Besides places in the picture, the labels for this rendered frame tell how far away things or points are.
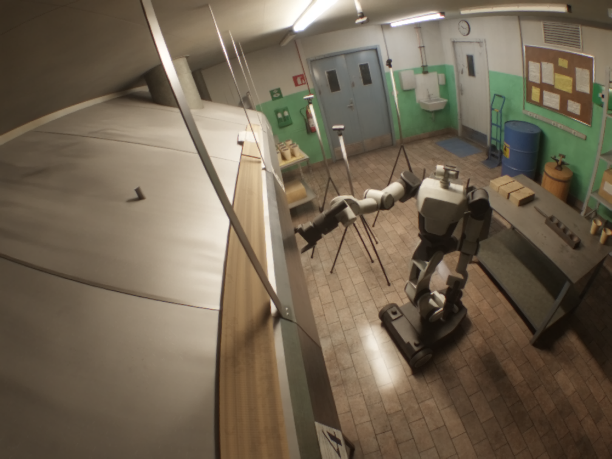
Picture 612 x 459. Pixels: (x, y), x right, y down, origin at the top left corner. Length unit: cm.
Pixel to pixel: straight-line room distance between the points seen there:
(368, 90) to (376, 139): 103
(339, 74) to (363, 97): 65
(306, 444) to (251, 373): 15
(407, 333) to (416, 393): 50
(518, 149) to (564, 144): 76
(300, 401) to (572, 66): 418
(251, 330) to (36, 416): 42
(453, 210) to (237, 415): 131
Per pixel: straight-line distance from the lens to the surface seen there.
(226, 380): 45
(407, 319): 230
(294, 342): 56
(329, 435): 55
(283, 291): 64
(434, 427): 218
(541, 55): 444
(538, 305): 258
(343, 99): 525
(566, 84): 425
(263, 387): 45
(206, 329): 53
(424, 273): 170
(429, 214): 148
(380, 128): 563
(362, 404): 221
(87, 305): 59
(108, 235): 74
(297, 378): 52
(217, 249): 70
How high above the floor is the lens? 212
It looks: 35 degrees down
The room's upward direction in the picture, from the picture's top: 18 degrees counter-clockwise
